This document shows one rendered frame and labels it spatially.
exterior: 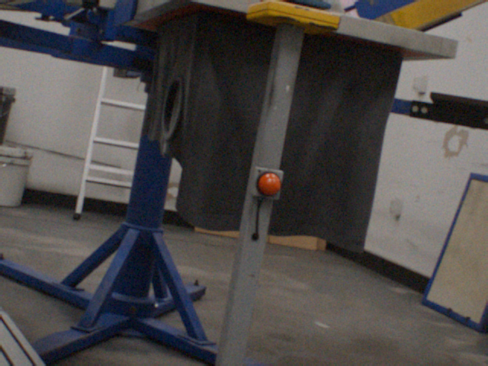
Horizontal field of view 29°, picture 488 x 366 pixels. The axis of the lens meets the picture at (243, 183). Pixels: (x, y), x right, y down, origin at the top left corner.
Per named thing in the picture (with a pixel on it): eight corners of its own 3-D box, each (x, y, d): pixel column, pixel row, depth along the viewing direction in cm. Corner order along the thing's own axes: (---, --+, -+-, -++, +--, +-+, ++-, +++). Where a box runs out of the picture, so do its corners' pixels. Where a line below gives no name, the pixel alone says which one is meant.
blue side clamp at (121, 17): (150, 24, 224) (155, -5, 223) (130, 20, 222) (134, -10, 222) (130, 30, 252) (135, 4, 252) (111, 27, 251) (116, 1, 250)
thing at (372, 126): (369, 255, 201) (407, 54, 199) (162, 225, 188) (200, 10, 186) (364, 253, 204) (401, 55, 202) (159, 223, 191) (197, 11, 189)
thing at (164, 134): (210, 178, 192) (239, 19, 191) (169, 171, 190) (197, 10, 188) (166, 161, 237) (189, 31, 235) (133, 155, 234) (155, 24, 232)
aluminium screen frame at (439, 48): (455, 59, 193) (459, 40, 192) (177, -2, 176) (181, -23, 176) (320, 65, 268) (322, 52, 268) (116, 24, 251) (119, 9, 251)
